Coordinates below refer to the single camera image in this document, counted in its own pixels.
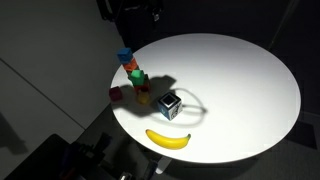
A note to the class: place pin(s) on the blue block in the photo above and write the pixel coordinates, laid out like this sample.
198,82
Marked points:
124,55

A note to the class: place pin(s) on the magenta cube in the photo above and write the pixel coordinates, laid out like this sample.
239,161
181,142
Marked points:
115,93

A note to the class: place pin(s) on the black platform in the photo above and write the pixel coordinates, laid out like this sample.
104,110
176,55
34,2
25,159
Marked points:
40,160

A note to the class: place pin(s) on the plain orange block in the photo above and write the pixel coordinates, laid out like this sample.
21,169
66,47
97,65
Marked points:
130,66

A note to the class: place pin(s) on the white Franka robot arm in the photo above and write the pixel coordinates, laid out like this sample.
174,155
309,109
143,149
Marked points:
133,9

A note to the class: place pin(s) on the green block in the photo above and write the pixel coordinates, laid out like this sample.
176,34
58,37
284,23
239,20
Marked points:
137,77

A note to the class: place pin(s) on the white table leg base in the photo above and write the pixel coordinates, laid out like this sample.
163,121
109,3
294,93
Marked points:
163,165

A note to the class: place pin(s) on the yellow banana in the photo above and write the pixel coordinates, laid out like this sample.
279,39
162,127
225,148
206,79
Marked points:
168,140

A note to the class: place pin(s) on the yellow round toy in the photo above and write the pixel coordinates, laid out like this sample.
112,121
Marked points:
143,97

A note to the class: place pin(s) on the black clamp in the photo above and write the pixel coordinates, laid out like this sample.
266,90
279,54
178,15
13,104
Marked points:
101,146

